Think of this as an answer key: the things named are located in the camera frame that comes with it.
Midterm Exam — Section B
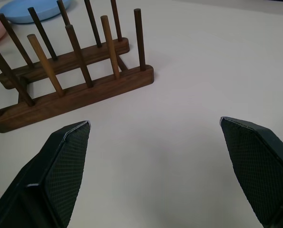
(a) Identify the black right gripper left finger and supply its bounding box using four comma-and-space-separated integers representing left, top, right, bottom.
0, 120, 92, 228

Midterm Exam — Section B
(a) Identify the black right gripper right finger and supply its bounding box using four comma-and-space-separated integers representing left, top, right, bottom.
218, 116, 283, 228

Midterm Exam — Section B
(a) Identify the light blue plate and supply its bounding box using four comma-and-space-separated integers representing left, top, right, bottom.
0, 0, 73, 24

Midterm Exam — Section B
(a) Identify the black dish rack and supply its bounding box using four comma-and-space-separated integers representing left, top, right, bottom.
0, 0, 155, 133

